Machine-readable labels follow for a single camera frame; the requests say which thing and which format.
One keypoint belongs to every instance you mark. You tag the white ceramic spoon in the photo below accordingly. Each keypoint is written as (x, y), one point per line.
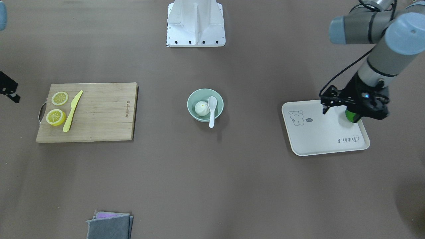
(212, 104)

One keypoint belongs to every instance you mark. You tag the lemon half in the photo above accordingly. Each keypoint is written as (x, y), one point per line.
(56, 117)

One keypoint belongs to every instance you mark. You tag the bamboo cutting board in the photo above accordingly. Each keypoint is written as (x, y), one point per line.
(105, 112)

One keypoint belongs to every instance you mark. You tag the yellow plastic knife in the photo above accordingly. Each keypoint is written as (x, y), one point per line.
(73, 106)

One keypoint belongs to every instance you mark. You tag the white steamed bun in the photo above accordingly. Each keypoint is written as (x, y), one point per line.
(202, 108)

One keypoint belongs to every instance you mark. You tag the grey folded cloth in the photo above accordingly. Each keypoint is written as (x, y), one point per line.
(109, 225)

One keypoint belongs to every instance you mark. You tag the lemon slice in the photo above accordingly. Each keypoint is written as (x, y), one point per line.
(60, 98)

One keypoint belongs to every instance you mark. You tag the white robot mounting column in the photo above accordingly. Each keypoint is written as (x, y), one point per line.
(195, 23)

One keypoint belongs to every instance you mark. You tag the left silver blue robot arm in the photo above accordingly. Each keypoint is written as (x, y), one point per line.
(398, 37)

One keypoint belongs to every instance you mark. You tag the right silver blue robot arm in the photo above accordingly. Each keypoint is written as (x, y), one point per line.
(3, 16)

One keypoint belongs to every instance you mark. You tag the cream rabbit tray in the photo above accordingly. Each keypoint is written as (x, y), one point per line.
(311, 132)

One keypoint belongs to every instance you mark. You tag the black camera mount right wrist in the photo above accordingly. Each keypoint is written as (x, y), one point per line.
(8, 87)

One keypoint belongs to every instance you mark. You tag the green lime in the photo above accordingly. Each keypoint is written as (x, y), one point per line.
(352, 117)

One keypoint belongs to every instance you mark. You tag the mint green bowl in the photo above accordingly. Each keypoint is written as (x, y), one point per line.
(202, 95)

